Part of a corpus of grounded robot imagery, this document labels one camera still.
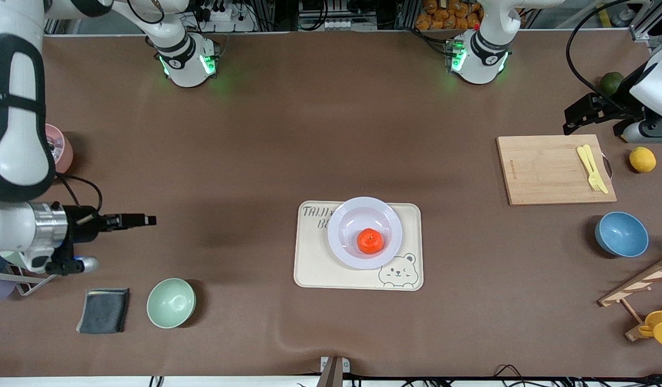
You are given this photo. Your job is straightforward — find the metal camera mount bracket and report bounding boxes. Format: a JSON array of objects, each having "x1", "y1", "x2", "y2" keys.
[{"x1": 316, "y1": 356, "x2": 351, "y2": 387}]

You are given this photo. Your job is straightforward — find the black floor cables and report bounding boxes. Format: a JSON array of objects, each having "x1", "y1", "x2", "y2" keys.
[{"x1": 492, "y1": 364, "x2": 662, "y2": 387}]

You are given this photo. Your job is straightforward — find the yellow plastic fork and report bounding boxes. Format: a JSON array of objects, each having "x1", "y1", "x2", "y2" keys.
[{"x1": 577, "y1": 145, "x2": 604, "y2": 193}]

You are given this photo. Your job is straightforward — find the white power strip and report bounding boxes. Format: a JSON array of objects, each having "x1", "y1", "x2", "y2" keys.
[{"x1": 194, "y1": 0, "x2": 256, "y2": 33}]

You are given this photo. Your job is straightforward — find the pile of brown bread rolls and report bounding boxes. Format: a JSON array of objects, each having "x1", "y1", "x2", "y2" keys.
[{"x1": 415, "y1": 0, "x2": 485, "y2": 31}]

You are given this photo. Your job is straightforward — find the light green bowl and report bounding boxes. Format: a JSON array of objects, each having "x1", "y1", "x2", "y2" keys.
[{"x1": 147, "y1": 278, "x2": 196, "y2": 329}]

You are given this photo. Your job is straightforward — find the wooden mug rack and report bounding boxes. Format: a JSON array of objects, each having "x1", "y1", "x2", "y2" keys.
[{"x1": 598, "y1": 253, "x2": 662, "y2": 342}]

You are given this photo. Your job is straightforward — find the green lime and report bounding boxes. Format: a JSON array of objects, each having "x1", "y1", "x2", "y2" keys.
[{"x1": 600, "y1": 71, "x2": 625, "y2": 95}]

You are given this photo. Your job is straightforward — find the aluminium frame profile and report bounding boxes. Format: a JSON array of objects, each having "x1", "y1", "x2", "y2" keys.
[{"x1": 629, "y1": 0, "x2": 662, "y2": 44}]

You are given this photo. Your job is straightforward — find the blue bowl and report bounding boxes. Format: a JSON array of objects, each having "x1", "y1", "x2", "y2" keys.
[{"x1": 595, "y1": 211, "x2": 650, "y2": 258}]

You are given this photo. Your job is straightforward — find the dark grey folded cloth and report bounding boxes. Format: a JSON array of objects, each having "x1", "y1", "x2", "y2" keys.
[{"x1": 76, "y1": 288, "x2": 131, "y2": 335}]

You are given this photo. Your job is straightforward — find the orange fruit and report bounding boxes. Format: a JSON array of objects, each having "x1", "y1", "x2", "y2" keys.
[{"x1": 357, "y1": 228, "x2": 385, "y2": 255}]

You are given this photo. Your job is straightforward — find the cream tray with bear print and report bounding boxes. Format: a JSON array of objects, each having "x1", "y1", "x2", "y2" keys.
[{"x1": 293, "y1": 202, "x2": 424, "y2": 291}]

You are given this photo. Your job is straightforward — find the white round plate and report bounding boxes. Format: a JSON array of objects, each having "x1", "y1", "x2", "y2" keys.
[{"x1": 327, "y1": 197, "x2": 404, "y2": 270}]

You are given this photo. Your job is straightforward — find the wooden cutting board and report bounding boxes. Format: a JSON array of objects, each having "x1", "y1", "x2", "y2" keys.
[{"x1": 496, "y1": 134, "x2": 617, "y2": 206}]

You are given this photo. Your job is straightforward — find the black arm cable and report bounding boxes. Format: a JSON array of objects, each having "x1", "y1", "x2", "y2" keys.
[
  {"x1": 566, "y1": 0, "x2": 635, "y2": 114},
  {"x1": 56, "y1": 172, "x2": 104, "y2": 216}
]

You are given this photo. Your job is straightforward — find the grey wire cup rack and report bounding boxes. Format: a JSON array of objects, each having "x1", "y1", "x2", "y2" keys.
[{"x1": 0, "y1": 266, "x2": 59, "y2": 297}]

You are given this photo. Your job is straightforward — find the pink bowl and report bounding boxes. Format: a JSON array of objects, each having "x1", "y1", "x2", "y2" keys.
[{"x1": 44, "y1": 124, "x2": 74, "y2": 174}]

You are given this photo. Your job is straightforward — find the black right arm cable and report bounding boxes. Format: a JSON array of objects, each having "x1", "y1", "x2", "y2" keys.
[{"x1": 56, "y1": 172, "x2": 104, "y2": 216}]

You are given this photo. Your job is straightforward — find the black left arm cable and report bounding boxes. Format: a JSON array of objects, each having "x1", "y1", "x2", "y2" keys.
[{"x1": 566, "y1": 0, "x2": 635, "y2": 114}]

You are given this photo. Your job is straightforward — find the yellow plastic knife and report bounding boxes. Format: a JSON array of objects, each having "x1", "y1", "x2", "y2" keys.
[{"x1": 584, "y1": 144, "x2": 609, "y2": 195}]

